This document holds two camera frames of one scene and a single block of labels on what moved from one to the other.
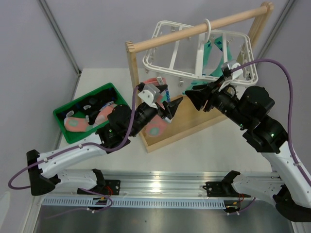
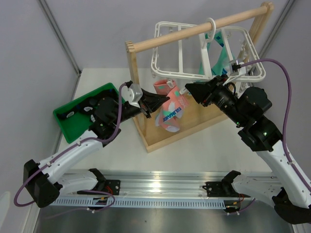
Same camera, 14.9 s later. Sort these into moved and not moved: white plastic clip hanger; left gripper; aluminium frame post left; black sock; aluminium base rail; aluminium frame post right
Moved: left gripper; white plastic clip hanger
Not moved: aluminium base rail; black sock; aluminium frame post right; aluminium frame post left
